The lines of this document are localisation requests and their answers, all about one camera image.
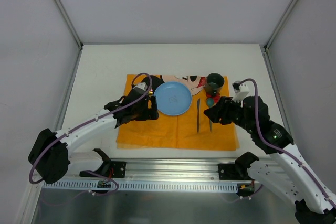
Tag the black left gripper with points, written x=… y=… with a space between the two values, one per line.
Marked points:
x=148 y=106

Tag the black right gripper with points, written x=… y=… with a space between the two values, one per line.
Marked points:
x=222 y=111

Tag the blue plastic knife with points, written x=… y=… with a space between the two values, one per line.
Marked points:
x=198 y=115

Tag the light blue plate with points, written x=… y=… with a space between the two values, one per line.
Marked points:
x=173 y=98

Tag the orange cartoon cloth placemat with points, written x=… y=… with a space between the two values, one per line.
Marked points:
x=180 y=131

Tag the dark green mug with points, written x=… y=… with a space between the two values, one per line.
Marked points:
x=214 y=83

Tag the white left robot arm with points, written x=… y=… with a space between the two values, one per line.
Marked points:
x=50 y=154

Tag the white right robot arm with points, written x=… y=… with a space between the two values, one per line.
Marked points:
x=312 y=200

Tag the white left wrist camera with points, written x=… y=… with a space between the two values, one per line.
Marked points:
x=140 y=88

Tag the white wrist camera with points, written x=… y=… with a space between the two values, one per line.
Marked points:
x=140 y=88
x=241 y=91

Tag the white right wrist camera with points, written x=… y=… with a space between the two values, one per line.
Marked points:
x=241 y=91

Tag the aluminium front rail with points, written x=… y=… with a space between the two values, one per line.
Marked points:
x=166 y=169

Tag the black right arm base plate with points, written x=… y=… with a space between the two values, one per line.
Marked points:
x=232 y=172

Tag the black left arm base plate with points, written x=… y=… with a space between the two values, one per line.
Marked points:
x=108 y=169

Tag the white slotted cable duct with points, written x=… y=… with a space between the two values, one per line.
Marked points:
x=136 y=185

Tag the right aluminium frame post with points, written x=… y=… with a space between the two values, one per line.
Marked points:
x=280 y=24

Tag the aluminium frame post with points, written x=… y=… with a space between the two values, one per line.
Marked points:
x=280 y=24
x=64 y=14

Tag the left aluminium frame post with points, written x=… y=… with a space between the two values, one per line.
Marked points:
x=64 y=14

